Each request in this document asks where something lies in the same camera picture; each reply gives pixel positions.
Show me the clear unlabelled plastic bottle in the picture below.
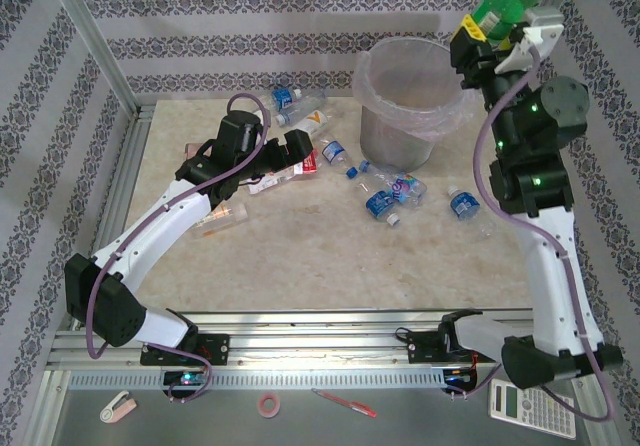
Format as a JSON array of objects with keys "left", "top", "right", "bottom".
[{"left": 276, "top": 93, "right": 329, "bottom": 128}]

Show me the clear plastic bin liner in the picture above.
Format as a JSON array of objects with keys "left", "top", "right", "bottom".
[{"left": 349, "top": 35, "right": 479, "bottom": 140}]

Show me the aluminium side rail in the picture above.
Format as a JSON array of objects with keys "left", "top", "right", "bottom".
[{"left": 72, "top": 105, "right": 154, "bottom": 330}]

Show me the pink tape roll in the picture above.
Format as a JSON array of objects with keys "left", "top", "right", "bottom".
[{"left": 257, "top": 392, "right": 282, "bottom": 420}]

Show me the slotted grey cable duct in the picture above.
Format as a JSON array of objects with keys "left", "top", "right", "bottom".
[{"left": 67, "top": 369, "right": 447, "bottom": 391}]

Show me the clear bottle rainbow label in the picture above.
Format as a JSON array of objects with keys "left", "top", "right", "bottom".
[{"left": 384, "top": 172, "right": 430, "bottom": 208}]

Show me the pink white stapler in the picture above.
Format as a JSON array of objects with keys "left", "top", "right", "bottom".
[{"left": 98, "top": 389, "right": 138, "bottom": 426}]

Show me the aluminium mounting rail assembly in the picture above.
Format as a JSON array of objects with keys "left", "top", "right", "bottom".
[{"left": 47, "top": 308, "right": 599, "bottom": 370}]

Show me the green bottle orange cap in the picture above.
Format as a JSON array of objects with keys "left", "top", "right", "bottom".
[{"left": 471, "top": 0, "right": 560, "bottom": 51}]

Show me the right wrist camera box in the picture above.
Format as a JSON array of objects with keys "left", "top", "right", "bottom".
[{"left": 493, "top": 5, "right": 566, "bottom": 75}]

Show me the clear bottle orange white label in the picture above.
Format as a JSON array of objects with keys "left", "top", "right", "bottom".
[{"left": 191, "top": 202, "right": 250, "bottom": 241}]

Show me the crushed bottle white red label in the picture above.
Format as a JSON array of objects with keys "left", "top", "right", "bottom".
[{"left": 245, "top": 171, "right": 297, "bottom": 197}]

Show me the white bottle orange V print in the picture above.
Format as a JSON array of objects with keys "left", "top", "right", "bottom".
[{"left": 294, "top": 109, "right": 330, "bottom": 141}]

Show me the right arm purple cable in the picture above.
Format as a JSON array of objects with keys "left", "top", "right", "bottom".
[{"left": 472, "top": 48, "right": 617, "bottom": 423}]

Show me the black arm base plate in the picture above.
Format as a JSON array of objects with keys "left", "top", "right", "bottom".
[
  {"left": 405, "top": 329, "right": 501, "bottom": 366},
  {"left": 138, "top": 332, "right": 231, "bottom": 368}
]

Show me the red pen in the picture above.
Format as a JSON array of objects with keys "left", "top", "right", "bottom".
[{"left": 310, "top": 387, "right": 378, "bottom": 419}]

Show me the clear bottle blue cap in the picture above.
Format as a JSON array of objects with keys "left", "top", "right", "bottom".
[{"left": 358, "top": 160, "right": 401, "bottom": 195}]

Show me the white scientific calculator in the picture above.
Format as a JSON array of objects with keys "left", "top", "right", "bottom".
[{"left": 488, "top": 378, "right": 578, "bottom": 441}]

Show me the small blue-capped water bottle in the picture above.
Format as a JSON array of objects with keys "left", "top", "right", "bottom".
[{"left": 319, "top": 138, "right": 360, "bottom": 178}]

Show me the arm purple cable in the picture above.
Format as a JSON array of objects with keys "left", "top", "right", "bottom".
[
  {"left": 472, "top": 48, "right": 617, "bottom": 423},
  {"left": 87, "top": 92, "right": 275, "bottom": 406}
]

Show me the small circuit board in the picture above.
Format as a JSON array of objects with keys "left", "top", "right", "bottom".
[
  {"left": 163, "top": 369, "right": 207, "bottom": 388},
  {"left": 441, "top": 368, "right": 479, "bottom": 388}
]

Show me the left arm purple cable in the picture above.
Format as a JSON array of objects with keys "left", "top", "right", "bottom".
[{"left": 87, "top": 92, "right": 275, "bottom": 406}]

